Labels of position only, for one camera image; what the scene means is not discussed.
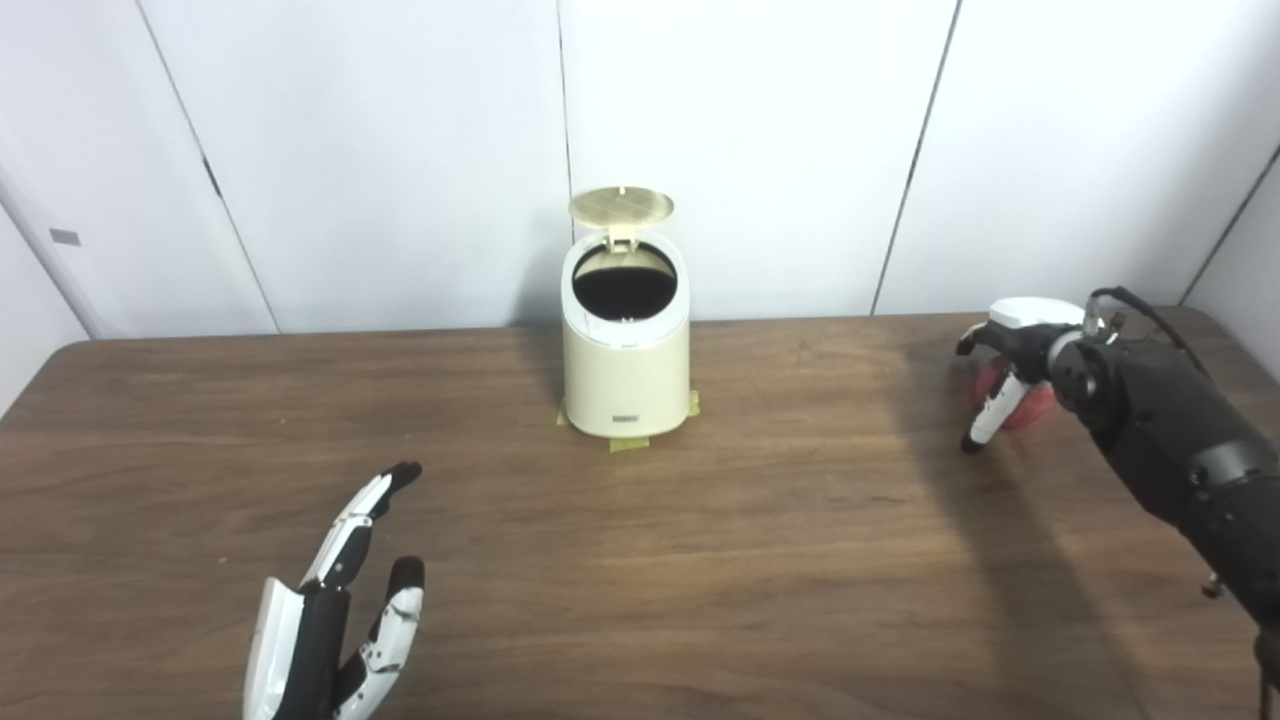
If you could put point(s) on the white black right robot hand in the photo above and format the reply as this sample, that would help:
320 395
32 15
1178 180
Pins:
1025 330

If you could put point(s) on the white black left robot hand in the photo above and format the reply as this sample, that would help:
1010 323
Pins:
300 640

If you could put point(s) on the red apple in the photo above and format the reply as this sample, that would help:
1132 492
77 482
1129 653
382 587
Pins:
1035 410

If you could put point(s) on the cream-colored bin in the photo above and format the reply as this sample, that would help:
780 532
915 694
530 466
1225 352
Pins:
625 385

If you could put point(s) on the cream round bin lid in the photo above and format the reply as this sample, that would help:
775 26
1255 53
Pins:
620 207

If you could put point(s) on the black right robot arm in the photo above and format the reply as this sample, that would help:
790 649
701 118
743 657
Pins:
1170 430

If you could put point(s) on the small grey wall label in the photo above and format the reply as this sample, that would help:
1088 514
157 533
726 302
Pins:
65 238

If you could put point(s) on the black wall panel hinge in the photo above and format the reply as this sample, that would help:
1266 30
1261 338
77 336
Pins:
212 177

